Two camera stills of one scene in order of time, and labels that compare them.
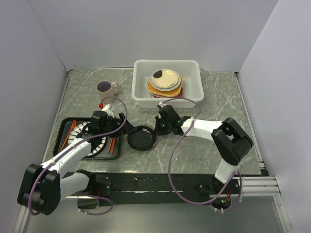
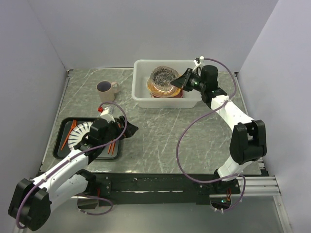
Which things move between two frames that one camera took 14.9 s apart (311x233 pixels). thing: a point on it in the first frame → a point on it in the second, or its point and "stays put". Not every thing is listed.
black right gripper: x=159 y=131 → x=182 y=79
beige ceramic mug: x=106 y=89 stays put
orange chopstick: x=110 y=145 stays put
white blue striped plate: x=80 y=131 stays put
